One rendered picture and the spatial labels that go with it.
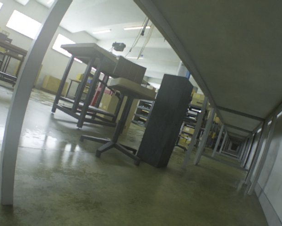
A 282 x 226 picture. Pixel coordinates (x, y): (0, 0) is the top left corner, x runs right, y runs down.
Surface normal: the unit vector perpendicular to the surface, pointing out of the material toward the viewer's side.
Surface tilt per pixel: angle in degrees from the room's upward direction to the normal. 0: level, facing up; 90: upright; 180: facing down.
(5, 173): 90
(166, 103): 90
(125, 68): 90
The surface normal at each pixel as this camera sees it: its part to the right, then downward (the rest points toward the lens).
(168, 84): -0.54, -0.20
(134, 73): 0.33, 0.09
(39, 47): 0.78, 0.26
